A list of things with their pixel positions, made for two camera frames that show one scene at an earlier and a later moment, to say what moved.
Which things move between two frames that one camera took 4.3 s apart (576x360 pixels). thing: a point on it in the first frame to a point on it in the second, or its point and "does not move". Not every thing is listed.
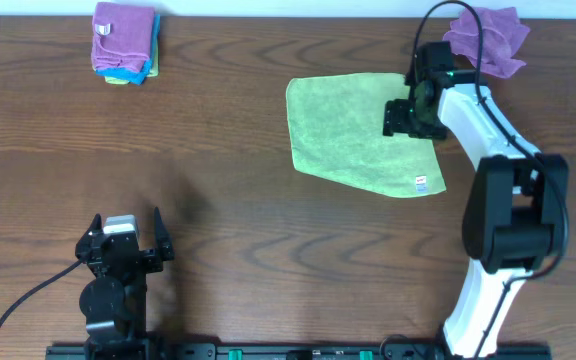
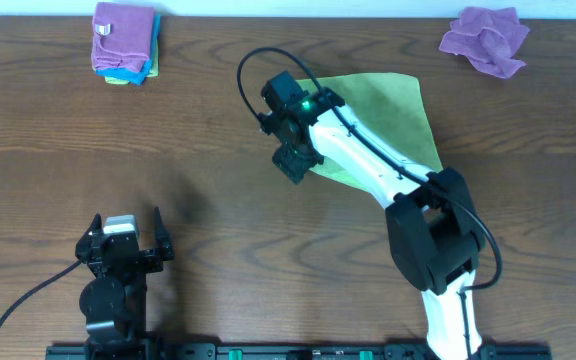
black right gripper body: (398, 118) to (294, 165)
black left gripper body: (119, 251) does not move
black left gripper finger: (85, 244) does not move
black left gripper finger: (162, 237) does not move
